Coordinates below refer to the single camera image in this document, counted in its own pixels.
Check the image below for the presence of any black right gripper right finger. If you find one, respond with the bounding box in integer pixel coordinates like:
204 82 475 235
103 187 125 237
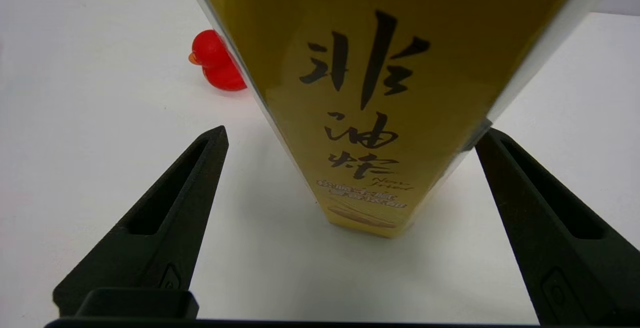
474 128 640 326

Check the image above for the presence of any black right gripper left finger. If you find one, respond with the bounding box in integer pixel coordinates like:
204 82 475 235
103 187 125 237
52 125 230 319

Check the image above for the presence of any yellow potato snack box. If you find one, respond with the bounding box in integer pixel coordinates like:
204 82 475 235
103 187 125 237
180 0 628 239

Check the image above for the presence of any red rubber duck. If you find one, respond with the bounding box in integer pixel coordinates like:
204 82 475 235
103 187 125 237
188 29 248 92

